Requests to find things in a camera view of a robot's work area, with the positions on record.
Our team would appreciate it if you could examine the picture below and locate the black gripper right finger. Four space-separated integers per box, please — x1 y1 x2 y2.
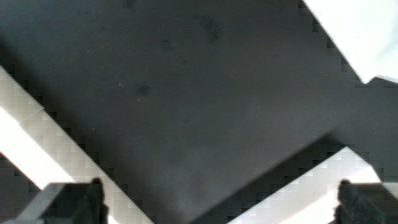
334 180 398 224

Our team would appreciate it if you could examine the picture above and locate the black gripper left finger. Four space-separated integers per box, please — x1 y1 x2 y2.
18 178 108 224

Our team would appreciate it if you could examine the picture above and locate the white drawer box with knob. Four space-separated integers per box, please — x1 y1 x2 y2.
228 147 384 224

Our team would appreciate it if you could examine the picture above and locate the white drawer cabinet housing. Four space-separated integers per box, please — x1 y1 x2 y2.
302 0 398 84

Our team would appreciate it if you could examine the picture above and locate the white plastic border wall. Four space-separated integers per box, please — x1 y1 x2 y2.
0 67 153 224

